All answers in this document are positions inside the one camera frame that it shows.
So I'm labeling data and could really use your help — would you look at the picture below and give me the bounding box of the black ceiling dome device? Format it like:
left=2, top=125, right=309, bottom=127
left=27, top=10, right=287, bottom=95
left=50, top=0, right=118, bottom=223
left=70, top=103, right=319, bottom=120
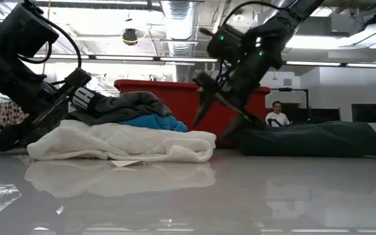
left=121, top=27, right=139, bottom=47

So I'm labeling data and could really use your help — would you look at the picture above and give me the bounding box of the wide black monitor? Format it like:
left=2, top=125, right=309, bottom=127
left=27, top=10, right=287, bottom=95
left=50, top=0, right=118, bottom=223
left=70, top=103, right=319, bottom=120
left=289, top=107, right=341, bottom=124

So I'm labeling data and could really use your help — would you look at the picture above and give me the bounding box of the dark grey garment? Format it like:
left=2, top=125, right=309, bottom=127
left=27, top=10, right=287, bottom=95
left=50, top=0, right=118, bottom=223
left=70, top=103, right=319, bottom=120
left=61, top=86, right=174, bottom=127

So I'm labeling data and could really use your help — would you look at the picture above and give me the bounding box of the red plastic laundry basket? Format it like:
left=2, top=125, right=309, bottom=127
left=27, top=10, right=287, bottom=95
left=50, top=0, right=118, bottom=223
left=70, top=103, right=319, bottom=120
left=114, top=79, right=272, bottom=148

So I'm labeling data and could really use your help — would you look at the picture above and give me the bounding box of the brown dotted cloth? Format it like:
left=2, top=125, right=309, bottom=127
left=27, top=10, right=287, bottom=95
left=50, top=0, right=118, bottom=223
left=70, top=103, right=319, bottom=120
left=0, top=101, right=29, bottom=127

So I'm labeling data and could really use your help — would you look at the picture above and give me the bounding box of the black garment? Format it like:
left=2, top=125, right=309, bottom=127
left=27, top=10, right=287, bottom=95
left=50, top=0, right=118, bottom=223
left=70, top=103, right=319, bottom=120
left=238, top=120, right=376, bottom=158

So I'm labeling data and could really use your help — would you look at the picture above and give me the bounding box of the blue garment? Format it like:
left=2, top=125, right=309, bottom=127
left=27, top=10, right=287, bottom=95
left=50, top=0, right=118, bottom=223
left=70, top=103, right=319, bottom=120
left=118, top=114, right=189, bottom=133

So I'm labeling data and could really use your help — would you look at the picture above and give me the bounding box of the corrugated silver duct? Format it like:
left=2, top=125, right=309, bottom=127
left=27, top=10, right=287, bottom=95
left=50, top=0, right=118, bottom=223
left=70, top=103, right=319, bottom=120
left=160, top=0, right=198, bottom=82

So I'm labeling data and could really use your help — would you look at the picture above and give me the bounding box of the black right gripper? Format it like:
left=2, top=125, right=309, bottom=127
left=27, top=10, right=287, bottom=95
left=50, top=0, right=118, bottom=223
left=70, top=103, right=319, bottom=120
left=193, top=57, right=279, bottom=142

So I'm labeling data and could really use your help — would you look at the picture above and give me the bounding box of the small black monitor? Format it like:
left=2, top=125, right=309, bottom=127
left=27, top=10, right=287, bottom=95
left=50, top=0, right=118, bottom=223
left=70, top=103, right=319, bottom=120
left=351, top=103, right=376, bottom=124

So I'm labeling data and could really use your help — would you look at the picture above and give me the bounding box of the person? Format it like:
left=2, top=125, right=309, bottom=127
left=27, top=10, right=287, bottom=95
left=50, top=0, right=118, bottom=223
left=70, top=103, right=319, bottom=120
left=265, top=100, right=292, bottom=128

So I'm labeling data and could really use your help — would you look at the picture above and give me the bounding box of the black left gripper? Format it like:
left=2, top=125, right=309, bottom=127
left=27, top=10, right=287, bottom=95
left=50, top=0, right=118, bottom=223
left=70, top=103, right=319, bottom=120
left=0, top=67, right=93, bottom=153

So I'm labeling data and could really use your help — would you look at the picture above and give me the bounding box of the white lace garment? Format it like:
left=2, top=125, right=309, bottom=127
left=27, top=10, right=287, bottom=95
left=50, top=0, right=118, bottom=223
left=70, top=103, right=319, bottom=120
left=26, top=118, right=217, bottom=164

